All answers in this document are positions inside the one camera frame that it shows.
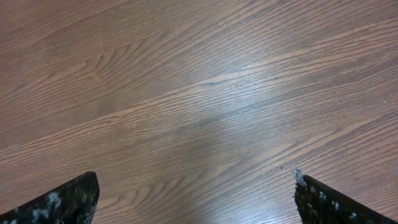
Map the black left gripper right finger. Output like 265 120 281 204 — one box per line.
294 170 397 224

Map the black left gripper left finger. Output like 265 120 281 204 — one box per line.
1 171 100 224

